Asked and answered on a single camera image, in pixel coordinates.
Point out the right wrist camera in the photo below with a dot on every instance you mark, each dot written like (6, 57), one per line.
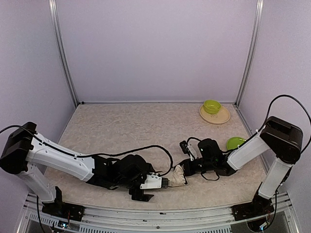
(189, 150)

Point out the green flat plate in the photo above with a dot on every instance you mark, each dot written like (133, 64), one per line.
(234, 142)

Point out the green plastic bowl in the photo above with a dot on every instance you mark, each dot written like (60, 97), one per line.
(212, 106)

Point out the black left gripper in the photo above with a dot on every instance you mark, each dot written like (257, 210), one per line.
(140, 192)

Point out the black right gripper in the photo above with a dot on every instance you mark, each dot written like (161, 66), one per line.
(187, 167)

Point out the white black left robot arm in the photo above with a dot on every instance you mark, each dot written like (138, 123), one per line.
(25, 148)

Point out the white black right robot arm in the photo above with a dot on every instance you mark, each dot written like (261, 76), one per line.
(282, 138)

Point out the beige folding umbrella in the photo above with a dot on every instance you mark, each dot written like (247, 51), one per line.
(177, 177)

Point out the left corner aluminium post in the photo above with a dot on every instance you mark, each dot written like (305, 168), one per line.
(61, 50)

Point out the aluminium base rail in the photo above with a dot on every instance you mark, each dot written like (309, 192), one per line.
(218, 219)

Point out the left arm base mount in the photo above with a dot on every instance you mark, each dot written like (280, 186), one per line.
(65, 210)

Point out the corner aluminium post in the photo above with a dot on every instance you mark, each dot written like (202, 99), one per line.
(61, 50)
(251, 52)

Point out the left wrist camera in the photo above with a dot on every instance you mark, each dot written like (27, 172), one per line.
(154, 181)

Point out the beige round plate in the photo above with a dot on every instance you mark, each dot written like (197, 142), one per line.
(222, 117)

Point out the right corner aluminium post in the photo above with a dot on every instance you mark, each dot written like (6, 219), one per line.
(251, 52)

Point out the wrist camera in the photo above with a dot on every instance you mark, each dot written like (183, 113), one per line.
(154, 181)
(189, 150)

